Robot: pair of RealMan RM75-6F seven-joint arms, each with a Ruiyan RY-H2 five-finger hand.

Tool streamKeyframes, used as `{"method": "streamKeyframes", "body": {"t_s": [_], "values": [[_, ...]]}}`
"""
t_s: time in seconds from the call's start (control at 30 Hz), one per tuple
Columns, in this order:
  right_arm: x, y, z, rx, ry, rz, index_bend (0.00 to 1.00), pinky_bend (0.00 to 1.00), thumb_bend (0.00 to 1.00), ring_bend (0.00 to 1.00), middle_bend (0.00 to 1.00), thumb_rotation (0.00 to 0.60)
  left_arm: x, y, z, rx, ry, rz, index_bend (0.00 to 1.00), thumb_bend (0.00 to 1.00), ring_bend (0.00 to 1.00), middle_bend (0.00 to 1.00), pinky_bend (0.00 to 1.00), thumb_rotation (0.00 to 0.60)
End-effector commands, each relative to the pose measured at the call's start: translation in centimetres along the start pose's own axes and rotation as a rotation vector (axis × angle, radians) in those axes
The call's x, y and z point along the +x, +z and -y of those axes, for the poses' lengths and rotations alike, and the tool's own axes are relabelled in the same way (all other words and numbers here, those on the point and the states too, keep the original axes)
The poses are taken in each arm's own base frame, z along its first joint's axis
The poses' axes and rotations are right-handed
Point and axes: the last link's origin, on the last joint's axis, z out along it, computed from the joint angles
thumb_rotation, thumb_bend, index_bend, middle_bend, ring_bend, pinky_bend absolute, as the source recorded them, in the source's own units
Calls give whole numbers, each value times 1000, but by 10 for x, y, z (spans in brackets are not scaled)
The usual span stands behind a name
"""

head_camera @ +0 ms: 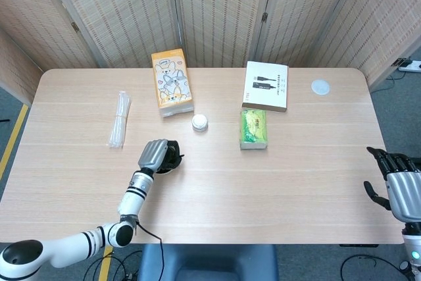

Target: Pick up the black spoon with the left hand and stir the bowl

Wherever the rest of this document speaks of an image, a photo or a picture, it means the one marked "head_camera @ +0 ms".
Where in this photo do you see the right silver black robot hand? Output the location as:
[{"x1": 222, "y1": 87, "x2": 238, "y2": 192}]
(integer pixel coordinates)
[{"x1": 363, "y1": 146, "x2": 421, "y2": 224}]

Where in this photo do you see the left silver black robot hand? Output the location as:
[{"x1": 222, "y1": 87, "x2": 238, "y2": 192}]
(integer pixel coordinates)
[{"x1": 137, "y1": 139, "x2": 185, "y2": 175}]

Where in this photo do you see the cup of black coffee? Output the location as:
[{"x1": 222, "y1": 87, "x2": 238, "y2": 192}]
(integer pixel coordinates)
[{"x1": 154, "y1": 141, "x2": 181, "y2": 176}]

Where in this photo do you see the bundle of clear straws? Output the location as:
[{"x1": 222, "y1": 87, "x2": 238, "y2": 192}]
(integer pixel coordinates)
[{"x1": 109, "y1": 90, "x2": 132, "y2": 149}]

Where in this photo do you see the small white round jar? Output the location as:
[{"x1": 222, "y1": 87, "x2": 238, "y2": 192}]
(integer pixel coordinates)
[{"x1": 191, "y1": 113, "x2": 209, "y2": 133}]

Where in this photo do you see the orange corgi tissue pack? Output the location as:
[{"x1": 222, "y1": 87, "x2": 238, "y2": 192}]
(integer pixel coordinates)
[{"x1": 151, "y1": 48, "x2": 195, "y2": 118}]

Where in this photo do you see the green tissue pack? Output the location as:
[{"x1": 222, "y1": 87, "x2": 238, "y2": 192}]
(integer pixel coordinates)
[{"x1": 239, "y1": 108, "x2": 269, "y2": 151}]

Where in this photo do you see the yellow floor tape strip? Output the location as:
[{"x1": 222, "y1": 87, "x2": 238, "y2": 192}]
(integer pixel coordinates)
[
  {"x1": 98, "y1": 245, "x2": 114, "y2": 281},
  {"x1": 0, "y1": 104, "x2": 30, "y2": 180}
]

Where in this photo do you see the dark blue chair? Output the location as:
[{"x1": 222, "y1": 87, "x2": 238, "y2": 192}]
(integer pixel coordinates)
[{"x1": 137, "y1": 243, "x2": 280, "y2": 281}]

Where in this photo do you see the white power strip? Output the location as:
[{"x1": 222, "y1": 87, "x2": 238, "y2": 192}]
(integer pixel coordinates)
[{"x1": 393, "y1": 58, "x2": 421, "y2": 74}]

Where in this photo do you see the round white table grommet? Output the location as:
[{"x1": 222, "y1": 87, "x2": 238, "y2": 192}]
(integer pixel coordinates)
[{"x1": 310, "y1": 78, "x2": 332, "y2": 96}]

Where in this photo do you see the bamboo folding screen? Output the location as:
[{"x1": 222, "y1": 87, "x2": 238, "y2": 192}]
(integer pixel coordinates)
[{"x1": 0, "y1": 0, "x2": 421, "y2": 107}]

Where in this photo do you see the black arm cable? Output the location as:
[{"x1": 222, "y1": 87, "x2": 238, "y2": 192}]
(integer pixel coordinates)
[{"x1": 134, "y1": 220, "x2": 164, "y2": 257}]

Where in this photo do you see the black looped floor cable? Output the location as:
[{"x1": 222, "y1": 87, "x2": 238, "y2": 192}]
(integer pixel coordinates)
[{"x1": 340, "y1": 254, "x2": 405, "y2": 281}]

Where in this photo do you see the black floor cables tangle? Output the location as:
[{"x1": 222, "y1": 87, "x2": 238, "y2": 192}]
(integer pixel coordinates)
[{"x1": 82, "y1": 250, "x2": 143, "y2": 281}]

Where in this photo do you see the black power strip cable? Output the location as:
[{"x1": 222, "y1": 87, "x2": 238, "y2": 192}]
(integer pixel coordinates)
[{"x1": 371, "y1": 70, "x2": 409, "y2": 93}]

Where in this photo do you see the white cable product box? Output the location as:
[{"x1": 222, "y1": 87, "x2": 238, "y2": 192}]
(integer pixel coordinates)
[{"x1": 241, "y1": 61, "x2": 289, "y2": 113}]

